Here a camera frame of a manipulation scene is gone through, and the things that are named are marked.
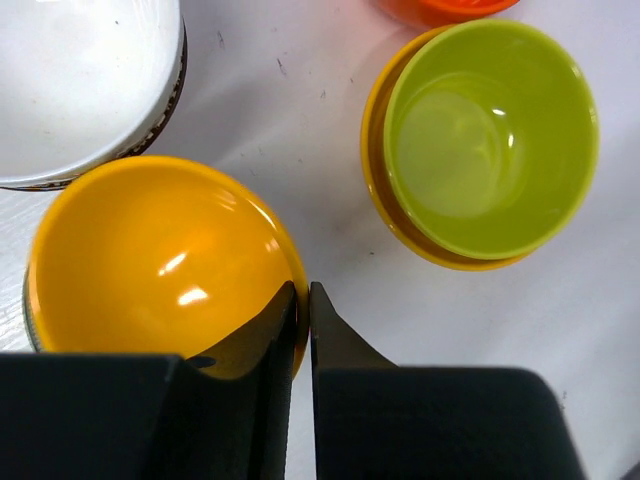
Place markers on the white patterned bowl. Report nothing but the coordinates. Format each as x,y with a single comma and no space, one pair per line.
84,83

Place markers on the yellow-orange bowl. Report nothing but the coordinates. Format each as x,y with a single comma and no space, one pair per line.
157,254

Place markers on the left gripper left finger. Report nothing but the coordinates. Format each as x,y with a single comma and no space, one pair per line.
222,414

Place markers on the lime green bowl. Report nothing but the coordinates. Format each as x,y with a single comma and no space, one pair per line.
491,139

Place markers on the red-orange bowl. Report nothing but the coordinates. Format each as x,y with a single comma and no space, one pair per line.
425,14

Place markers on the yellow bowl under green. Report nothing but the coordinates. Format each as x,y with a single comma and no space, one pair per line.
376,178

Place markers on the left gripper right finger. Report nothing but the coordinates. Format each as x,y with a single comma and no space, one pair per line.
374,419

